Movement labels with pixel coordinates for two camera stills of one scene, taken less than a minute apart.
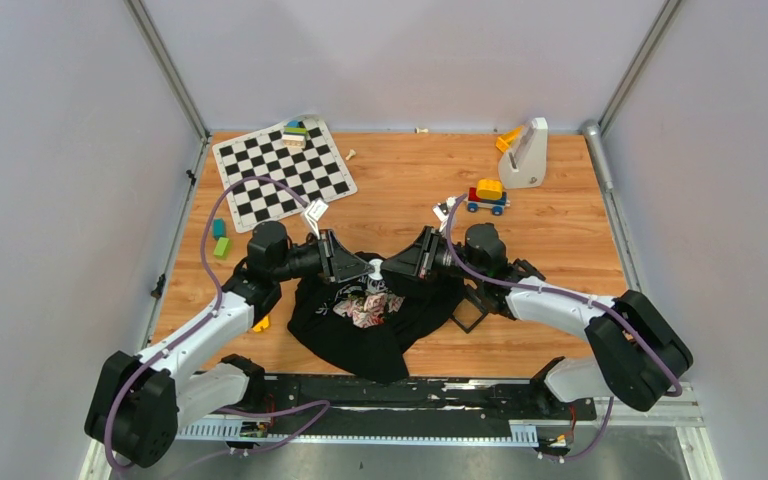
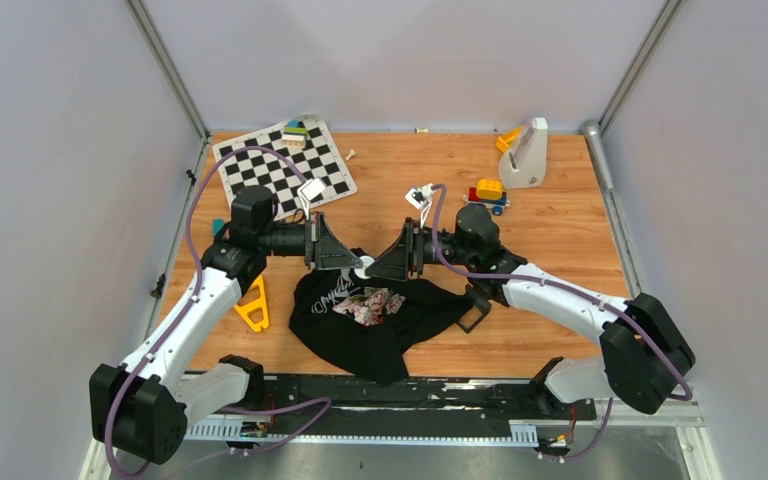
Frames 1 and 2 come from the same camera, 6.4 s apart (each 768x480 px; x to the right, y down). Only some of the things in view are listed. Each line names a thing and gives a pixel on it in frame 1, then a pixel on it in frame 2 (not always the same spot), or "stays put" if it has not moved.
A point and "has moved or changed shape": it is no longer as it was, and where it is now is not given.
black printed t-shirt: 374,322 stays put
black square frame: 472,327 has moved or changed shape
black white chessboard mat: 314,171 stays put
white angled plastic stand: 525,163 stays put
